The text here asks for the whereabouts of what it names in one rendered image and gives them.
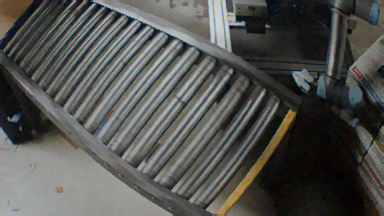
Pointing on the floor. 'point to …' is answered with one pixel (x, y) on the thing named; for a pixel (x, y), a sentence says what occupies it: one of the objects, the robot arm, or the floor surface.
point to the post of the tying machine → (8, 128)
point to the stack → (357, 75)
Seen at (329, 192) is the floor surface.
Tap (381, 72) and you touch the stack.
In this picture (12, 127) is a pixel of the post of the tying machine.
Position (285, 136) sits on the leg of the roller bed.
